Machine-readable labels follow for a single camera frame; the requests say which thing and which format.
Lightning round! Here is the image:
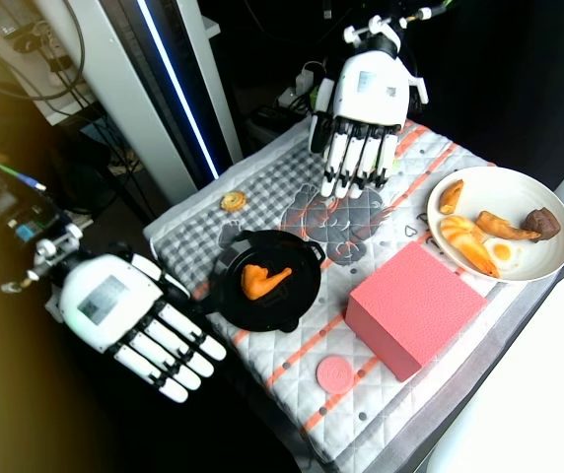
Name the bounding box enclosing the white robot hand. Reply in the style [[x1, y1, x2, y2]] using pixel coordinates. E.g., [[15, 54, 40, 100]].
[[307, 47, 430, 201], [44, 243, 228, 404]]

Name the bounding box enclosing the toy roast chicken leg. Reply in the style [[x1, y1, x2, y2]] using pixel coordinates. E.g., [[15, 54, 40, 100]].
[[240, 264, 294, 302]]

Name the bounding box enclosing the black frying pan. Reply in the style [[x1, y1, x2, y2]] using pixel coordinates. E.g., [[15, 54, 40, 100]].
[[190, 229, 326, 334]]

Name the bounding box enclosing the red cube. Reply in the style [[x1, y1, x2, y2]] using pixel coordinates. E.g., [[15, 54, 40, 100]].
[[344, 240, 489, 383]]

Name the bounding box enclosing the white power strip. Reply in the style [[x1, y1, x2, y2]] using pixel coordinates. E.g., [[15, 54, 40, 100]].
[[276, 61, 325, 112]]

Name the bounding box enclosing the small orange toy pastry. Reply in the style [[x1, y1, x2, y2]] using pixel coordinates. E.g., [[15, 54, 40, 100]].
[[438, 178, 465, 216]]

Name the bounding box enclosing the swirl butter cookie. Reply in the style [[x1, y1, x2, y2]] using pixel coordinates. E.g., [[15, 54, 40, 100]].
[[220, 190, 248, 214]]

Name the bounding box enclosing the white round plate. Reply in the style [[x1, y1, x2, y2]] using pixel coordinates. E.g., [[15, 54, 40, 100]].
[[426, 166, 564, 285]]

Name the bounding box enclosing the toy orange shrimp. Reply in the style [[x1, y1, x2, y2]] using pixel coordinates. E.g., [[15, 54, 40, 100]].
[[439, 215, 501, 280]]

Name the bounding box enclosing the brown toy fried stick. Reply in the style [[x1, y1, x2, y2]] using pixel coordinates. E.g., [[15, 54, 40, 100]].
[[475, 210, 543, 242]]

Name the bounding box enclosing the blue light strip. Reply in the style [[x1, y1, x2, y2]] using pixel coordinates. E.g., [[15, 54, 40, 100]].
[[136, 0, 222, 181]]

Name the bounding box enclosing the grey quilt with bear print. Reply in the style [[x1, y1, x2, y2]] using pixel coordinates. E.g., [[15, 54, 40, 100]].
[[142, 117, 564, 467]]

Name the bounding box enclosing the toy fried egg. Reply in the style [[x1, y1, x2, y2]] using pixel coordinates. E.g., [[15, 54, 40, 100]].
[[481, 236, 525, 271]]

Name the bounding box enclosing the brown toy meat patty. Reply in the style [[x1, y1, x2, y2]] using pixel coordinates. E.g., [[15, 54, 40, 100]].
[[521, 206, 563, 241]]

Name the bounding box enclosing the pink sandwich cookie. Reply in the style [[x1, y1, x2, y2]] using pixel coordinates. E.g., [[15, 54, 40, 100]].
[[316, 355, 356, 395]]

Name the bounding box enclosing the white post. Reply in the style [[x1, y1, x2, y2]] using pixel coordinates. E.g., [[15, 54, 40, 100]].
[[33, 0, 244, 206]]

